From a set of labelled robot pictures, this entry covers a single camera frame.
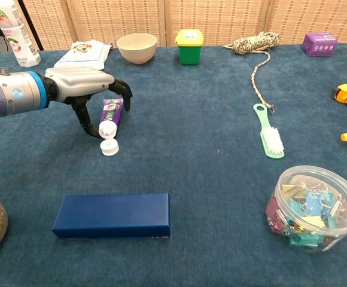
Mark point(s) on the white plastic bottle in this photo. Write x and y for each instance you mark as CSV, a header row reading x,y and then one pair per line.
x,y
18,45

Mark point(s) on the beige bowl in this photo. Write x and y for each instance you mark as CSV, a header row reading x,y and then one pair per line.
x,y
137,48

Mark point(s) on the dark blue box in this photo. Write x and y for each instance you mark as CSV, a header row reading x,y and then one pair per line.
x,y
110,215

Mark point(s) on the purple box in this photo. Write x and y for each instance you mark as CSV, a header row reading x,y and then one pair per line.
x,y
319,44

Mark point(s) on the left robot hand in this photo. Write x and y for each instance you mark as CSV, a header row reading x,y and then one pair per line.
x,y
77,82

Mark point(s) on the bamboo folding screen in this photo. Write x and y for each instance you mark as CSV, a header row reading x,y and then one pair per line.
x,y
221,18

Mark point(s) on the black tripod stand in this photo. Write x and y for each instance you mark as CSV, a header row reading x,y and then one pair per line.
x,y
31,27

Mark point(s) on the clear tub of binder clips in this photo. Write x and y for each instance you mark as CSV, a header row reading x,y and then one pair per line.
x,y
314,209

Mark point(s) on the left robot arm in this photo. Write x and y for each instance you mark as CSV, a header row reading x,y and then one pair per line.
x,y
9,92

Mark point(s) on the green scrub brush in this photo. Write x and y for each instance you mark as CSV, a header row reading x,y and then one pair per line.
x,y
270,140

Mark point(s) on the yellow green mini bin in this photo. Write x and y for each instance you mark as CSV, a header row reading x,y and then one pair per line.
x,y
189,49

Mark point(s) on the blue table mat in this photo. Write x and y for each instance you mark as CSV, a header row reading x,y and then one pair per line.
x,y
191,119

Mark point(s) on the purple toothpaste tube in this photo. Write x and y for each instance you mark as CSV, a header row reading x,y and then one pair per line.
x,y
113,115

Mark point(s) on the white snack bag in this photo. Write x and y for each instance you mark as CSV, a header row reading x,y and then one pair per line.
x,y
80,53

